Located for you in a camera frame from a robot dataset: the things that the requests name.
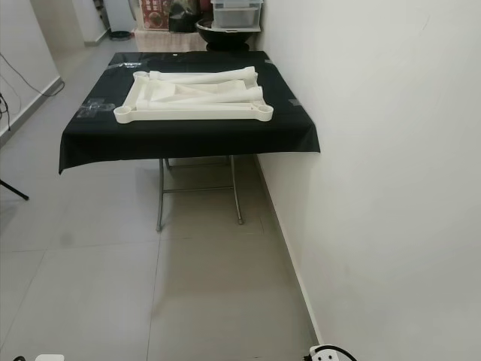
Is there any white floor-standing appliance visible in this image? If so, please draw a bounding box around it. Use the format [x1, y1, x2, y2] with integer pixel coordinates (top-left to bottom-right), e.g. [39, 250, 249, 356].
[104, 0, 136, 41]

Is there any beige woven rug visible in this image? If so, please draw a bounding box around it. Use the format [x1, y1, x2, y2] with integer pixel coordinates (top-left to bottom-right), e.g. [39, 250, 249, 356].
[134, 30, 205, 53]

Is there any red printed cardboard box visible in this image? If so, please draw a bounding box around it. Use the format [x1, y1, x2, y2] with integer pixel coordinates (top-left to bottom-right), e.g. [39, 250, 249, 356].
[140, 0, 172, 31]

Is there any black wall power cable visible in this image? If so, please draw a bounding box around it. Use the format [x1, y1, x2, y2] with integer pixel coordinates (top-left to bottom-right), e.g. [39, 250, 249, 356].
[0, 53, 62, 132]

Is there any black plastic bag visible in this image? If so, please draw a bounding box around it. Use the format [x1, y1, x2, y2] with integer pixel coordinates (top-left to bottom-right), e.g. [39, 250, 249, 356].
[168, 0, 202, 34]

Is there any black round basin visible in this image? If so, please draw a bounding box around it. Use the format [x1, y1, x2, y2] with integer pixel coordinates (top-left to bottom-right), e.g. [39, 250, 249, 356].
[195, 19, 253, 52]

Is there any long clear tape strip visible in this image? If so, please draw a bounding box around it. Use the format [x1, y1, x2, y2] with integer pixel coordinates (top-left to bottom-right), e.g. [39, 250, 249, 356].
[107, 55, 144, 70]

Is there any black tablecloth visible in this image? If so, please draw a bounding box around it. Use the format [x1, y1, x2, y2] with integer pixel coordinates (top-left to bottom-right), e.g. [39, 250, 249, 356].
[58, 50, 321, 174]

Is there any cross-shaped clear tape patch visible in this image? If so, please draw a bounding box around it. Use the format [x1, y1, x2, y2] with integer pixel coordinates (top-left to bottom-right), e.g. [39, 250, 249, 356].
[77, 98, 117, 121]

